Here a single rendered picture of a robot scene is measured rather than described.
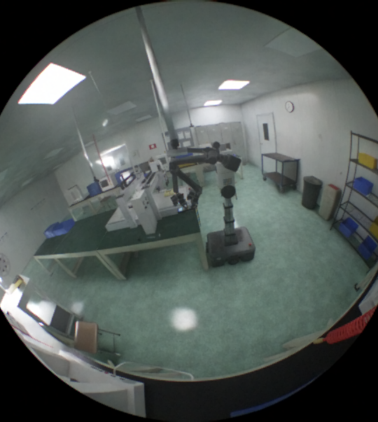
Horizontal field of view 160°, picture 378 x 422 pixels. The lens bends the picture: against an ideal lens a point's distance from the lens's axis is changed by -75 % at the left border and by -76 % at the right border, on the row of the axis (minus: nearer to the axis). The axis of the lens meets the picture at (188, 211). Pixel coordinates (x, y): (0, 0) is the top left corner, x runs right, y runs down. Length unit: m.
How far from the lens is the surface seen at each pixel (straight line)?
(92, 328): 1.78
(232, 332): 1.69
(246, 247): 1.87
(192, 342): 1.71
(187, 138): 5.85
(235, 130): 5.87
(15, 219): 7.79
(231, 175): 1.33
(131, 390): 0.99
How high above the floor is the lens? 1.68
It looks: 31 degrees down
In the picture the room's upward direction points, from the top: 15 degrees counter-clockwise
